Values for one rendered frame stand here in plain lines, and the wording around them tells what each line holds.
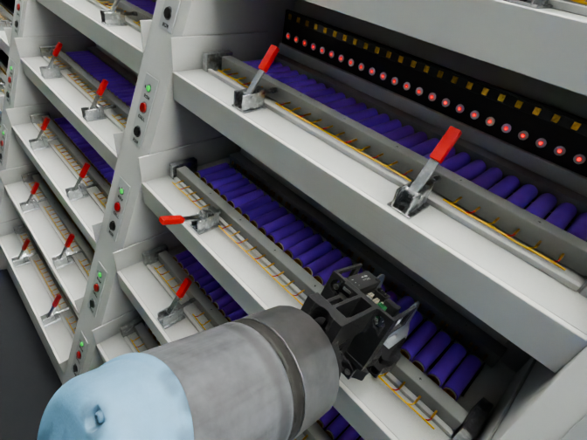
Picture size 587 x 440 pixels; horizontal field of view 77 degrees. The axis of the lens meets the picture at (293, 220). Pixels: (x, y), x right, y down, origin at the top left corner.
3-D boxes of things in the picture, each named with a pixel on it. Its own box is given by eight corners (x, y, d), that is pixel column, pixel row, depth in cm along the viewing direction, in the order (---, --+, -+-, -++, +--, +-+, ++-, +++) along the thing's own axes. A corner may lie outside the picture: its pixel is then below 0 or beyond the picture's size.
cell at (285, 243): (312, 238, 60) (282, 255, 56) (304, 232, 61) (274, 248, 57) (314, 230, 59) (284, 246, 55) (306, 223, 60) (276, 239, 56)
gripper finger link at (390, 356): (417, 348, 40) (374, 374, 34) (410, 358, 41) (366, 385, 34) (383, 319, 43) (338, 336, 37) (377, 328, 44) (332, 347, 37)
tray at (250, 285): (428, 509, 37) (469, 477, 32) (143, 202, 68) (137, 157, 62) (504, 387, 50) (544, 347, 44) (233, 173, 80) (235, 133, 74)
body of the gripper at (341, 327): (422, 307, 36) (360, 347, 26) (379, 369, 39) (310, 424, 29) (361, 260, 39) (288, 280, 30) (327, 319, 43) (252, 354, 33)
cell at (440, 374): (455, 340, 46) (429, 370, 42) (469, 350, 45) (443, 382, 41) (449, 348, 47) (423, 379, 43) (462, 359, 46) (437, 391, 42)
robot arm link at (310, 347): (272, 473, 26) (197, 370, 31) (314, 438, 30) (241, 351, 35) (327, 387, 22) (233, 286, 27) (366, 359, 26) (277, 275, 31)
